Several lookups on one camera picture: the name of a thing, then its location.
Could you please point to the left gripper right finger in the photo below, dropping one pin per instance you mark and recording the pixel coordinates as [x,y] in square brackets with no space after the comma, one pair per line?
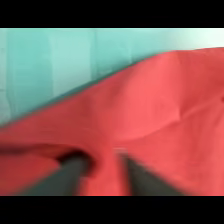
[146,183]

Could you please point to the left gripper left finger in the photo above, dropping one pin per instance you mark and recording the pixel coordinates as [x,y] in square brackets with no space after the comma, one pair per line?
[63,178]

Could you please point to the red garment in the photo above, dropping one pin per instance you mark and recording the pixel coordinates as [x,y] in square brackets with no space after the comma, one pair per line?
[160,110]

